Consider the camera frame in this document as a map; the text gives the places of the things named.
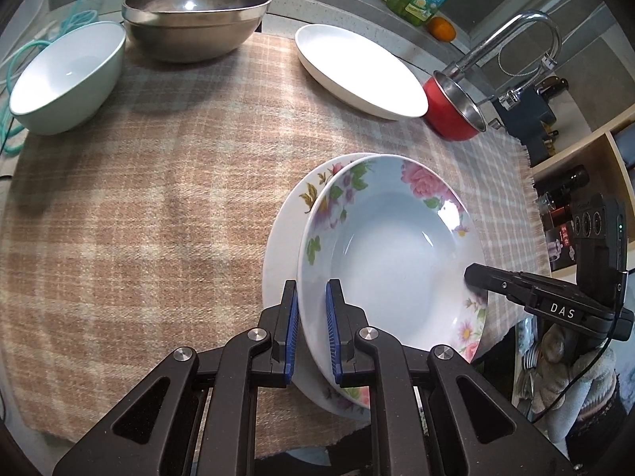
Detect dark glass bottle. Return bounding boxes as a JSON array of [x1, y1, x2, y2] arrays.
[[533, 166, 590, 204]]

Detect beige plaid cloth mat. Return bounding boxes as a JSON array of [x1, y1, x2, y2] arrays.
[[0, 30, 551, 462]]

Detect red small pot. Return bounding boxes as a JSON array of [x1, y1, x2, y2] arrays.
[[423, 70, 497, 142]]

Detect teal cable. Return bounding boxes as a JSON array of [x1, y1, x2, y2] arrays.
[[0, 0, 107, 155]]

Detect stainless steel bowl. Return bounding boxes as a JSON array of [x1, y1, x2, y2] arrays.
[[121, 0, 273, 63]]

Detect wooden shelf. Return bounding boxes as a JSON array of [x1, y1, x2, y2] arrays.
[[528, 109, 635, 278]]

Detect dark box with red label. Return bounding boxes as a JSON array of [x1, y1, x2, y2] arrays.
[[543, 218, 579, 273]]

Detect white oval plate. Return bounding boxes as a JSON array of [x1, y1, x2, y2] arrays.
[[295, 24, 429, 121]]

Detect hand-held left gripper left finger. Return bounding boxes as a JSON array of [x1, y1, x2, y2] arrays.
[[52, 279, 301, 476]]

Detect orange fruit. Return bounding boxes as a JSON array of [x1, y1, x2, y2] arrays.
[[427, 16, 456, 43]]

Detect mint green bowl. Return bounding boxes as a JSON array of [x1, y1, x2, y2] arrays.
[[9, 21, 127, 136]]

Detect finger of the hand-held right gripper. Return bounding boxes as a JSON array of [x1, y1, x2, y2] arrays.
[[465, 263, 539, 314]]

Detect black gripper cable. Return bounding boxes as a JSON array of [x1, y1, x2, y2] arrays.
[[531, 268, 635, 424]]

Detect grey plush cloth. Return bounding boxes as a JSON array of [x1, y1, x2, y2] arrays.
[[516, 317, 621, 422]]

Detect chrome faucet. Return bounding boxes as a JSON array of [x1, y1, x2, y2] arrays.
[[449, 10, 564, 110]]

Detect dark blue knife block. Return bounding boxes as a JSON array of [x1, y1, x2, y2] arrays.
[[491, 77, 571, 167]]

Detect floral deep plate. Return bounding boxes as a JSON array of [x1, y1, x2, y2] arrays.
[[296, 155, 489, 410]]

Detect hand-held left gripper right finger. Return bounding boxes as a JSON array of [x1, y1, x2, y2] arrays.
[[325, 279, 579, 476]]

